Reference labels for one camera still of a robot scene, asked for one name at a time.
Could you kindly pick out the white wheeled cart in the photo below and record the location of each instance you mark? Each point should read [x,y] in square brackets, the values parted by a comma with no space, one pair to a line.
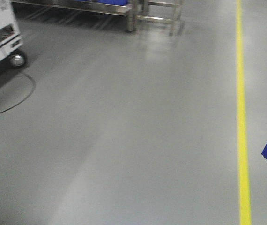
[10,37]

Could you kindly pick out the stainless steel rack frame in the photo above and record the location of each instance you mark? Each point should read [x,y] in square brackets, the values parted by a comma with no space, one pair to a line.
[134,10]

